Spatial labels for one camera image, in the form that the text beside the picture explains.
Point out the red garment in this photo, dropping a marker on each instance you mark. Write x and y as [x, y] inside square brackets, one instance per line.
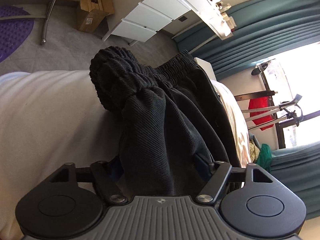
[261, 110]

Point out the beige box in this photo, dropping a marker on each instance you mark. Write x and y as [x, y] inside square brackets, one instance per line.
[230, 22]

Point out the white desk with drawers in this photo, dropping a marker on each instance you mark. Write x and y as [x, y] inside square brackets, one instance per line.
[155, 12]

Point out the window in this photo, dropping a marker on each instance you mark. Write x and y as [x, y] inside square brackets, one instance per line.
[300, 75]

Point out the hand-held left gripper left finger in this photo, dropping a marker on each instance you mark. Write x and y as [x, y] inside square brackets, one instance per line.
[102, 177]

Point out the pastel bed sheet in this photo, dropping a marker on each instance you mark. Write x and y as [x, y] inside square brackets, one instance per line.
[50, 120]

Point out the black pants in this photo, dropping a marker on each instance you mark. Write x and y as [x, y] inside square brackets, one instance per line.
[170, 120]

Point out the teal curtain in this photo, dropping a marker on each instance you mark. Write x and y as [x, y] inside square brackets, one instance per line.
[250, 25]
[295, 175]

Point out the yellow knitted cloth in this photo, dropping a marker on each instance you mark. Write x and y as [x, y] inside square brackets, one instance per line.
[253, 150]

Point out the purple textured mat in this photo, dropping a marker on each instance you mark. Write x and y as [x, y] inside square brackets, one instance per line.
[13, 32]

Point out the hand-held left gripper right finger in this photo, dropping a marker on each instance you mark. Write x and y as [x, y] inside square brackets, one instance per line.
[217, 177]

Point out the open cardboard box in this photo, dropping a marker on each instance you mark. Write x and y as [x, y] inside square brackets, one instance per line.
[92, 15]

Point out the metal chair leg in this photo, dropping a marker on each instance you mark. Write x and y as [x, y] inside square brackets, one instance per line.
[48, 20]

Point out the green clothes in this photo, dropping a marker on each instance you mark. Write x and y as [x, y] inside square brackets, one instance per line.
[264, 157]

